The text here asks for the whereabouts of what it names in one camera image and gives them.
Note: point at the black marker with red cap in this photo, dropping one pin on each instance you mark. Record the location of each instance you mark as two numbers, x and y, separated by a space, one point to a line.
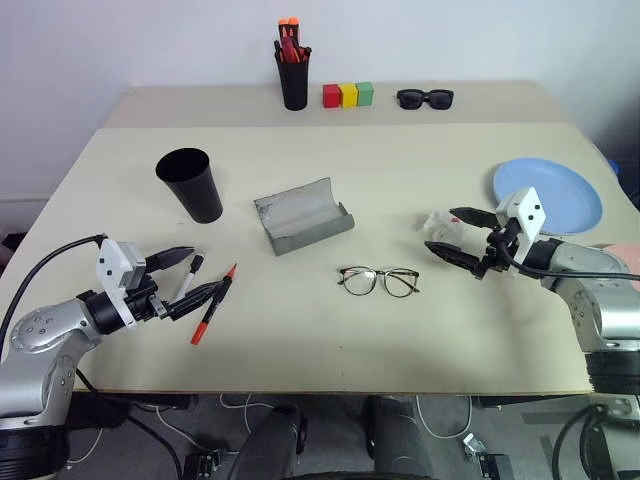
200 332

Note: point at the green cube block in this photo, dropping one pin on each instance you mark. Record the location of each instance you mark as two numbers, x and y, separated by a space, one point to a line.
366 94

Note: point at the thin-framed clear eyeglasses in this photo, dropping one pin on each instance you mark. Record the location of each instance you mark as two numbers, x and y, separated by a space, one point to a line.
385 274

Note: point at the orange-capped black marker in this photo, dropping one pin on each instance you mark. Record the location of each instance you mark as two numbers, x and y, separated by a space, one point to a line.
284 27
295 27

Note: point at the dark rounded shape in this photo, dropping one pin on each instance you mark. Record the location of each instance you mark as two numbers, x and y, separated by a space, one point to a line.
270 445
400 440

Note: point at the empty black cup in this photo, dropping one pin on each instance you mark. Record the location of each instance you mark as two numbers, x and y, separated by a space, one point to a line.
192 190

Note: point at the black metal floor bracket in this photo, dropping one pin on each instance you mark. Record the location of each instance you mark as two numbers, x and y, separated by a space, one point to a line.
202 465
487 457

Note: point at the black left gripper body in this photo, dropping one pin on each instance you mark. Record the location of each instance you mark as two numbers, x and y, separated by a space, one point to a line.
147 301

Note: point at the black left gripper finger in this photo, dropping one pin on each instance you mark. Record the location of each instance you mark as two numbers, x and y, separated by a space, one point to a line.
200 295
172 257

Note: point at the grey open glasses case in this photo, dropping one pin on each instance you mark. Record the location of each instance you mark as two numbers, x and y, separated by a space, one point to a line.
300 220

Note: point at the black cup holding markers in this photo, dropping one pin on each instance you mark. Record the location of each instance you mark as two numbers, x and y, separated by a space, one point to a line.
294 85

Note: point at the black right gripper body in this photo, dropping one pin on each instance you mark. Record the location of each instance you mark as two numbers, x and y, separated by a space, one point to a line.
497 252

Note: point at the black sunglasses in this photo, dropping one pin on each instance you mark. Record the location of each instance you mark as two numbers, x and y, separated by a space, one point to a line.
425 99

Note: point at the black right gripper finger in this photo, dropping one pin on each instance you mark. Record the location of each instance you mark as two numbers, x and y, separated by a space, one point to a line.
455 255
475 217

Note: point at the black-capped marker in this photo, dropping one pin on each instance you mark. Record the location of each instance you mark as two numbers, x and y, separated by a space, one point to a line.
306 51
277 49

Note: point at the light blue plate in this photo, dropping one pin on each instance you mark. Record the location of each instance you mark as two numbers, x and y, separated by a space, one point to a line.
560 190

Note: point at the pink plate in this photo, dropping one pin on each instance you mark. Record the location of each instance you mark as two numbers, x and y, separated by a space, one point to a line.
627 257

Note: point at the crumpled clear plastic wrapper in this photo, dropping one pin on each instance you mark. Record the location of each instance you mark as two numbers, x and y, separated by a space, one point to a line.
440 225

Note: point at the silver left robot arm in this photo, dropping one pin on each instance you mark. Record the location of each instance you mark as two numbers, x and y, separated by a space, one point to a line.
45 330

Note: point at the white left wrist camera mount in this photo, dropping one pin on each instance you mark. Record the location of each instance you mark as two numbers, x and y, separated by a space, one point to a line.
112 260

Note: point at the yellow cube block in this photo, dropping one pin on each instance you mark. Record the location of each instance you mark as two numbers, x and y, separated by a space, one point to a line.
349 96

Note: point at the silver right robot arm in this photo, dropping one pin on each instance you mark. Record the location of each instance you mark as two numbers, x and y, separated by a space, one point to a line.
595 285

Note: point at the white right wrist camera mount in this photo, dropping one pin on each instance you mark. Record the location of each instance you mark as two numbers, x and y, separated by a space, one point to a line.
527 215

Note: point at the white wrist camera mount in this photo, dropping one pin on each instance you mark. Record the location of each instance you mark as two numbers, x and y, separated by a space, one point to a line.
112 260
527 215

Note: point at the red cube block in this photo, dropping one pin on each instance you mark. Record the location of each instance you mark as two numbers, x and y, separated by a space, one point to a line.
331 96

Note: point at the white marker with black cap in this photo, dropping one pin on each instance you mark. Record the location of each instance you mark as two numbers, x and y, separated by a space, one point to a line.
194 267

